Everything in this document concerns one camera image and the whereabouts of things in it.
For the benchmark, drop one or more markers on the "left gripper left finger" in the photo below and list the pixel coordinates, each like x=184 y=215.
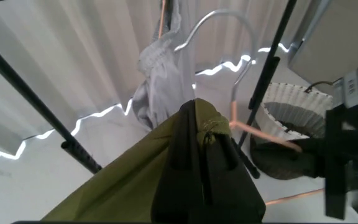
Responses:
x=179 y=180

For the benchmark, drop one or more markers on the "green garment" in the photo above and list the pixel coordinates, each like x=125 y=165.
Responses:
x=120 y=186

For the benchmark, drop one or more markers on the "pale grey shorts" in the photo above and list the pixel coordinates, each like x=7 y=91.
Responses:
x=163 y=87

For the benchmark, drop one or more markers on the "white laundry basket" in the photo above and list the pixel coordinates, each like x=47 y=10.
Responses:
x=297 y=99

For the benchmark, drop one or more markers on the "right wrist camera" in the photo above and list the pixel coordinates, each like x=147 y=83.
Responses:
x=356 y=87

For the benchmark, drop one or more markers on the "white curtain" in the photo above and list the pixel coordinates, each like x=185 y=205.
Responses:
x=73 y=46

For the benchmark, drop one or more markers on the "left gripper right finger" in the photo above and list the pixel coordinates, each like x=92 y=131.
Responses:
x=232 y=189

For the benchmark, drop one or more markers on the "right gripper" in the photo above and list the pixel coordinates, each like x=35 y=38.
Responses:
x=336 y=174

